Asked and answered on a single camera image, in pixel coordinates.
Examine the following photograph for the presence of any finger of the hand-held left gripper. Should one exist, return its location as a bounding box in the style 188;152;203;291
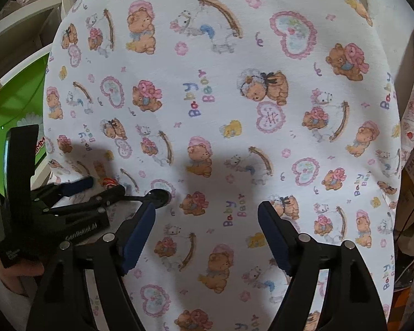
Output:
31;176;95;207
43;184;126;216

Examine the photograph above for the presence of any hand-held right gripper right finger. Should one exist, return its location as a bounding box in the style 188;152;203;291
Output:
258;201;389;331

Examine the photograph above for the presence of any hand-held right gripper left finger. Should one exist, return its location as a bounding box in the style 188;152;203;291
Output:
26;196;157;331

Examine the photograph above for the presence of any person's left hand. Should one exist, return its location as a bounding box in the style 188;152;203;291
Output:
0;258;52;281

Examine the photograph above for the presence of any green plastic bin white lid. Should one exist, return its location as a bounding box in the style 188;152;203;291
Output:
0;50;52;183

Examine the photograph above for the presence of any bear printed white cloth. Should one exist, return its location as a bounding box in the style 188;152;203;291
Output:
41;0;402;331

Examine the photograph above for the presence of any white shelf unit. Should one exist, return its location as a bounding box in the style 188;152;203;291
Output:
0;0;64;318

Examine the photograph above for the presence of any crumpled brown paper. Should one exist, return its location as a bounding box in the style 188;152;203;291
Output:
0;0;51;18

